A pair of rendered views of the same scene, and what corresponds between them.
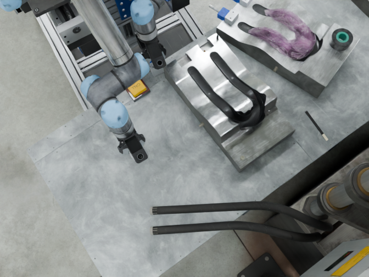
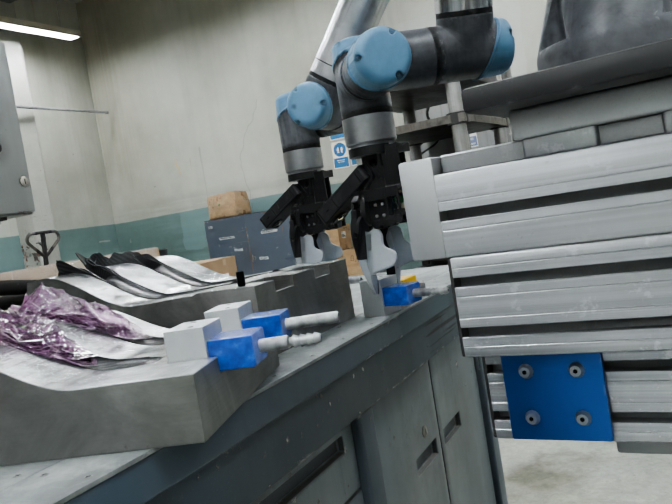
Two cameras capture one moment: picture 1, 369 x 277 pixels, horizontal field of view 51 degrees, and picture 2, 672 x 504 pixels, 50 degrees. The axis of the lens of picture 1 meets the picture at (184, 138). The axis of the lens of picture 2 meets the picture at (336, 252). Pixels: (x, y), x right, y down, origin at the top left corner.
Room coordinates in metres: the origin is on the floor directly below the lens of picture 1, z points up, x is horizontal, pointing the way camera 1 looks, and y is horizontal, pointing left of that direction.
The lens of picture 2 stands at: (1.62, -0.60, 0.96)
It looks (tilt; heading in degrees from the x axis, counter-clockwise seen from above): 3 degrees down; 144
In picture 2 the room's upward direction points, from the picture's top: 9 degrees counter-clockwise
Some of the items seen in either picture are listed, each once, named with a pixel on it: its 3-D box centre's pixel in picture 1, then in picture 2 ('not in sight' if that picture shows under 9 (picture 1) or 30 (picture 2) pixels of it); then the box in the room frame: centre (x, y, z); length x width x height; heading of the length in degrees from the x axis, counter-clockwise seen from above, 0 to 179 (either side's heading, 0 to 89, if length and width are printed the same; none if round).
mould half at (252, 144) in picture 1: (227, 98); (162, 303); (0.59, -0.19, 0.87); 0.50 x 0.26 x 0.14; 28
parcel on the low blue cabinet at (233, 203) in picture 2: not in sight; (228, 204); (-5.95, 3.45, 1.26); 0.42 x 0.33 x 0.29; 26
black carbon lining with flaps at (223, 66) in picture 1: (228, 88); (160, 271); (0.61, -0.19, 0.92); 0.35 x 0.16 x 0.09; 28
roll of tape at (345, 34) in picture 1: (341, 39); not in sight; (0.74, -0.65, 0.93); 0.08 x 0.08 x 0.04
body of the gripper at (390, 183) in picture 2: (148, 40); (383, 186); (0.81, 0.09, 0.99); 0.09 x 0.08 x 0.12; 18
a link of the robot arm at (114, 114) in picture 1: (116, 116); (298, 121); (0.46, 0.20, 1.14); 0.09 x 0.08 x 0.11; 31
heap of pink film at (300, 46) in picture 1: (285, 31); (0, 329); (0.83, -0.45, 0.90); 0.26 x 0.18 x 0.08; 45
